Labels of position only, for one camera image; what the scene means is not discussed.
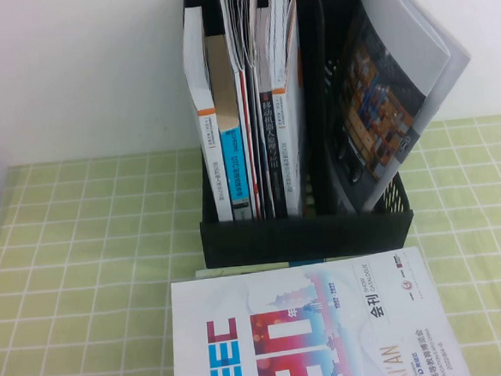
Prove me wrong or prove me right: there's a black plastic book holder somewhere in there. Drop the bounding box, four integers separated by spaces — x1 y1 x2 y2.
181 0 418 270

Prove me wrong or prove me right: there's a dark thin magazine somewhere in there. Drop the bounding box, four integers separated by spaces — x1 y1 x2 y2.
237 0 278 221

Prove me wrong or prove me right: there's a green checkered tablecloth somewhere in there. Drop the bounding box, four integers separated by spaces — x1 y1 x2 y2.
0 112 501 376

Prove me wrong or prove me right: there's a white orange-band book curled cover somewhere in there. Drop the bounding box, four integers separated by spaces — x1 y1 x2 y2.
265 0 314 220

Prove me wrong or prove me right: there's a grey brochure robot strip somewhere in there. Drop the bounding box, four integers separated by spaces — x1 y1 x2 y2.
364 0 484 213

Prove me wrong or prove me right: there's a black spine robot book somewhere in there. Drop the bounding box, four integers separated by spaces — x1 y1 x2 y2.
249 5 289 221

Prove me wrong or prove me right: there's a thick white orange-band book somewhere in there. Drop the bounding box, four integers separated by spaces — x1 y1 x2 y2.
178 3 233 226

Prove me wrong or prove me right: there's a blue spine book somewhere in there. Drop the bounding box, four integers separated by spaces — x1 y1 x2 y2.
203 32 254 224

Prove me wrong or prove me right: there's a thin magazines bundle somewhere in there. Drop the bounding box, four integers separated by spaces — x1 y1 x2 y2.
217 0 266 224

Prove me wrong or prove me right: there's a white show catalogue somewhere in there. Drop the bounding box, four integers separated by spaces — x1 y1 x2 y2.
166 242 469 376

